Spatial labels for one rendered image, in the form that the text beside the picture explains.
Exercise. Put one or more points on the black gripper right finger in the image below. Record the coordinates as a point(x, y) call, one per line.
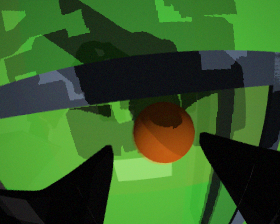
point(250, 174)

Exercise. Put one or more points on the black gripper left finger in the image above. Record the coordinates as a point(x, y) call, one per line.
point(78, 198)

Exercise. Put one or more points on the brown ball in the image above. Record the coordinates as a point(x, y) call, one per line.
point(171, 125)

